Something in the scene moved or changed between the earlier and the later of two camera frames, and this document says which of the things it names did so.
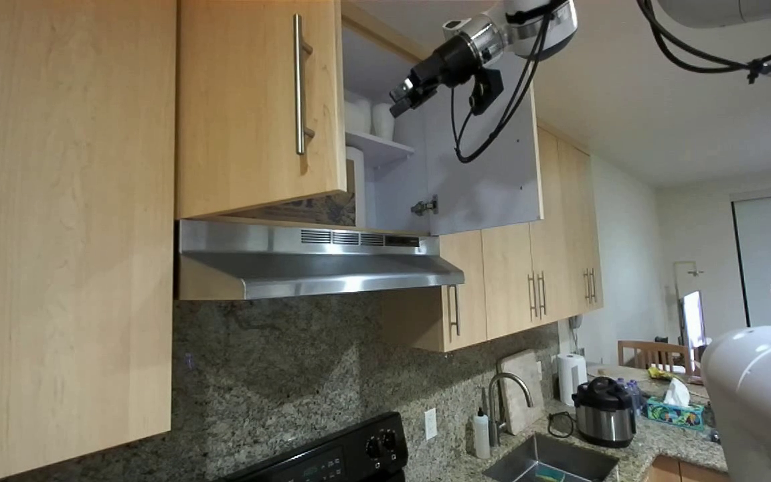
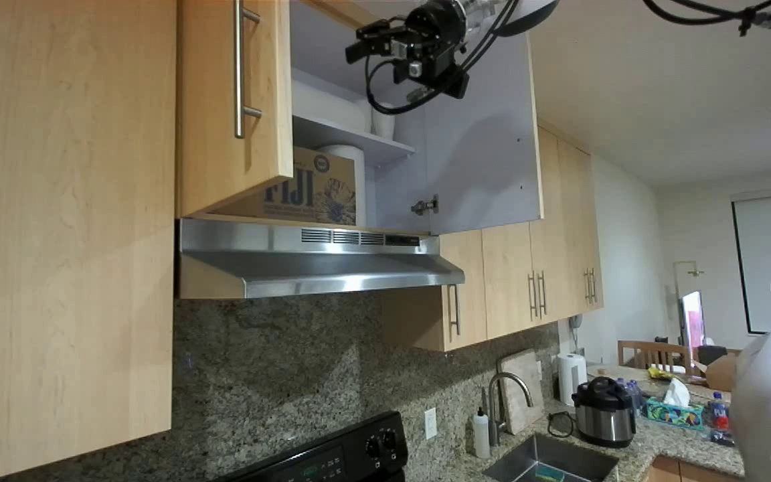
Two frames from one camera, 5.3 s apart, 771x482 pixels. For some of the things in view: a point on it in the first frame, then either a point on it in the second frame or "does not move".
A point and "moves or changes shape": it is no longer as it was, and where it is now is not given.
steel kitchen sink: (554, 460) does not move
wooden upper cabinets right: (530, 276) does not move
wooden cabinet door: (260, 113) moves or changes shape
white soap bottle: (479, 429) does not move
